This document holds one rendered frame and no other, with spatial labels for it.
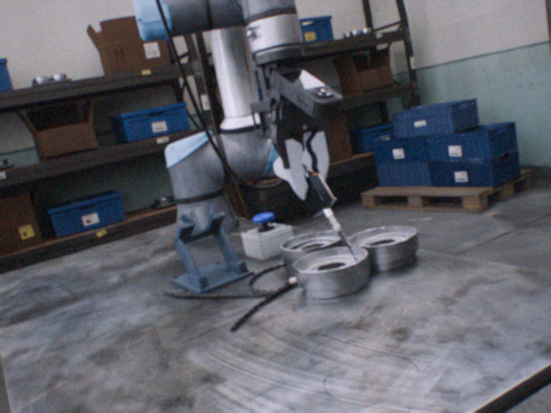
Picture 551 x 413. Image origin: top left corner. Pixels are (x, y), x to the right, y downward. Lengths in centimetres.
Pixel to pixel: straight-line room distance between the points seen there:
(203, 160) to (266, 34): 53
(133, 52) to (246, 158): 318
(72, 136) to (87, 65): 84
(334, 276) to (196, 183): 61
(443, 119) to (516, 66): 94
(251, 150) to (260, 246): 35
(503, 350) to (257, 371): 24
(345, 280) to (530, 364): 28
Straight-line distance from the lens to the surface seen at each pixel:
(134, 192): 485
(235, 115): 129
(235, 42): 127
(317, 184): 80
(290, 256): 87
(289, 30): 80
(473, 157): 449
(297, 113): 80
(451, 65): 571
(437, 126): 464
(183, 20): 89
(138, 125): 436
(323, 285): 74
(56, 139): 419
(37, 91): 415
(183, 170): 128
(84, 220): 427
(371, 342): 61
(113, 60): 437
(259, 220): 101
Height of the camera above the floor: 106
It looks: 11 degrees down
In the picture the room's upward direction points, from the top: 12 degrees counter-clockwise
